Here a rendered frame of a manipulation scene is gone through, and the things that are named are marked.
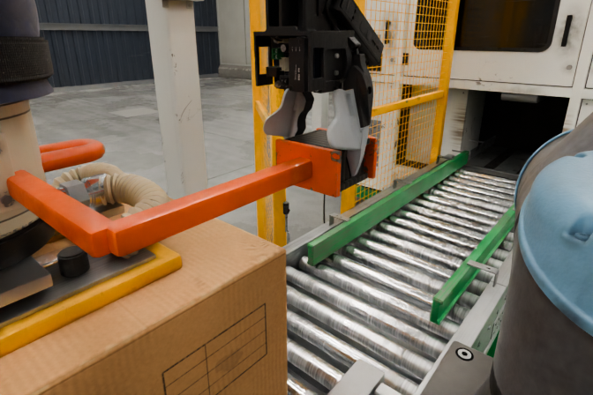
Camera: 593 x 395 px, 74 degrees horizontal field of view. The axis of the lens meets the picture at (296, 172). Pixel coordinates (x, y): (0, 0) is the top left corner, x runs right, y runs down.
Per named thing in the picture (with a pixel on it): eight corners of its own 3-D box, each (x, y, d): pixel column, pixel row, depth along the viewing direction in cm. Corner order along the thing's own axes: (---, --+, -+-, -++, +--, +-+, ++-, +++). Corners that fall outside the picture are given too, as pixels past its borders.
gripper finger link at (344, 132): (326, 188, 39) (301, 98, 38) (357, 173, 43) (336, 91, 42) (351, 185, 37) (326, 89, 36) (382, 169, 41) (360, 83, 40)
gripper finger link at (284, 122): (247, 157, 46) (264, 83, 41) (281, 146, 50) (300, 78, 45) (266, 171, 44) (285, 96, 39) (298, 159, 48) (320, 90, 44)
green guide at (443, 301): (543, 178, 227) (546, 163, 224) (565, 182, 220) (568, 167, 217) (428, 322, 113) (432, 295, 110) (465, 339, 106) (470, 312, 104)
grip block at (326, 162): (318, 164, 52) (319, 127, 50) (376, 177, 47) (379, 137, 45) (275, 180, 46) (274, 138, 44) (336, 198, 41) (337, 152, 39)
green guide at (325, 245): (451, 160, 260) (453, 146, 257) (467, 163, 254) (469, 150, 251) (290, 257, 146) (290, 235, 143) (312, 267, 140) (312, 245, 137)
